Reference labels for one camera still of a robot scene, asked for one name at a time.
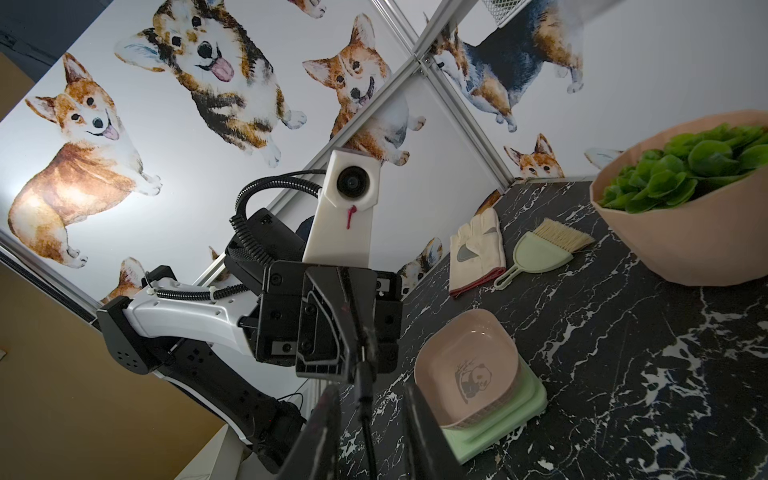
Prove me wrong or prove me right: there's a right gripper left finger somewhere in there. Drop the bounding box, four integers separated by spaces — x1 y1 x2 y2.
277 384 341 480

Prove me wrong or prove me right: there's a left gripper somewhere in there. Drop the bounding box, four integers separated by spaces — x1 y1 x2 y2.
254 261 402 384

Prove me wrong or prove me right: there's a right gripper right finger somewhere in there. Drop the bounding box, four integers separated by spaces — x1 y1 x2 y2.
403 382 465 480

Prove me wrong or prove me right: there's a green electronic scale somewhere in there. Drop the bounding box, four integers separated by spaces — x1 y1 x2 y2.
442 359 548 464

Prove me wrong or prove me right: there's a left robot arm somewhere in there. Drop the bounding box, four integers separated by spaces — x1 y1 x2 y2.
97 170 402 474

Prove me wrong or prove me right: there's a pink square bowl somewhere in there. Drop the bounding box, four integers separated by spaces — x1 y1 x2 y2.
414 309 521 430

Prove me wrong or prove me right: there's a beige work glove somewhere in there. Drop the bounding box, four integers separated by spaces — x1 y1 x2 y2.
449 207 507 298

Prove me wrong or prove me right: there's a green hand brush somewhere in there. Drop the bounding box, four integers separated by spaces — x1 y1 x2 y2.
493 218 595 291

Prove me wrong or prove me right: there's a pink pot with green plant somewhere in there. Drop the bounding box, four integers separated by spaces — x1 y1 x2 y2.
590 110 767 286

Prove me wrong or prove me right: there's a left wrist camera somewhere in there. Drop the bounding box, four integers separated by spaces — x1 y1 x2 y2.
303 149 381 268

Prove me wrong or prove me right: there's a white wire wall basket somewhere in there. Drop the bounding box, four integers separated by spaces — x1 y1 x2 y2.
483 0 530 28

